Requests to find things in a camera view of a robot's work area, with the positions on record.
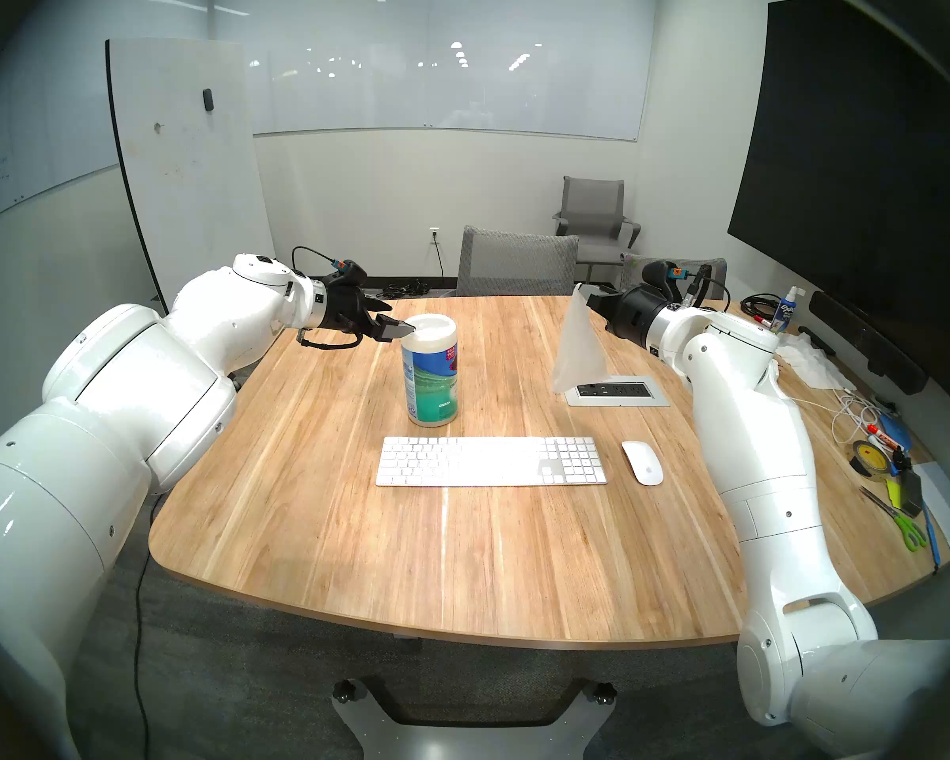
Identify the scribbled side wall whiteboard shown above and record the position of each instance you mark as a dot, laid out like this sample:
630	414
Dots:
16	165

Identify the silver table outlet panel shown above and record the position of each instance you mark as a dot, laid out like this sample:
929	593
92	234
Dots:
633	390

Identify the black block eraser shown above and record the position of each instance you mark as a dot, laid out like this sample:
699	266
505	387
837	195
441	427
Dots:
910	493

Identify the whiteboard cleaner spray bottle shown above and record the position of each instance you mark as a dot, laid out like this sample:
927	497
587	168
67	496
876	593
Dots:
784	317

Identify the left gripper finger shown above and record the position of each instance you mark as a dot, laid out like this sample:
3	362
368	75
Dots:
396	331
378	301

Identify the crumpled white tissue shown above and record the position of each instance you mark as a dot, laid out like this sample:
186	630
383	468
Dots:
815	366

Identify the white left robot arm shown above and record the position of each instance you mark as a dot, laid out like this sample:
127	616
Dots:
127	386

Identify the large glass wall whiteboard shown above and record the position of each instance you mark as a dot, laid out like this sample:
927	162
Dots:
443	77

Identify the disinfecting wipes canister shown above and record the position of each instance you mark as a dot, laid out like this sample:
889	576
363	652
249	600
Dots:
431	378

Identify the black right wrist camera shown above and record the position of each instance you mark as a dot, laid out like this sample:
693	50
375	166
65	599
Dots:
661	274

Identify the red and white marker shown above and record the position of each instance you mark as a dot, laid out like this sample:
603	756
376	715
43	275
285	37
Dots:
887	438

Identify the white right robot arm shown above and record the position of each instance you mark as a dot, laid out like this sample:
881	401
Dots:
752	450

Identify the black video conference bar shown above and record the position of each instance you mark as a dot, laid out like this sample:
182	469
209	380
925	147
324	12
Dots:
871	343

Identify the white disinfecting wipe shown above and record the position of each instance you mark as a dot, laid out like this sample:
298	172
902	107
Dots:
582	355

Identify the black wall display screen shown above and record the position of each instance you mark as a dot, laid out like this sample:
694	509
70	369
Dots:
855	172

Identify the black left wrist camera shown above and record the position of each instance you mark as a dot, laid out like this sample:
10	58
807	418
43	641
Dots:
350	271

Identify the blue plastic item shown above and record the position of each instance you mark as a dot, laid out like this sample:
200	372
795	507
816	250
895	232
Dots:
898	432

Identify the wide grey mesh chair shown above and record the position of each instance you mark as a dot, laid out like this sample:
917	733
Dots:
514	264

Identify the grey office chair with armrests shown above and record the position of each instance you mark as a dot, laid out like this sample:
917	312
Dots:
594	204

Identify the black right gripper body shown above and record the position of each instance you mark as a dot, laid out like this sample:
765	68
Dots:
637	315

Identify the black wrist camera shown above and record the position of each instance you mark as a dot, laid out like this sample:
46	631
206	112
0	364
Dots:
350	271
661	274

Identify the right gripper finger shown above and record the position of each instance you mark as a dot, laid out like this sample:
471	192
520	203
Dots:
602	311
602	291

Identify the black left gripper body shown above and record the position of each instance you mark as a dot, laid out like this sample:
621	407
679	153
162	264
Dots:
340	311

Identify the white slim keyboard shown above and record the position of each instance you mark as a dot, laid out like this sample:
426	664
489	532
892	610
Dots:
491	461

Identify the blue pen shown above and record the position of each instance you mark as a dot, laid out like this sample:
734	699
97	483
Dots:
932	537

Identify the silver table base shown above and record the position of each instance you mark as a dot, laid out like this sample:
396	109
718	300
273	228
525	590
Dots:
475	731

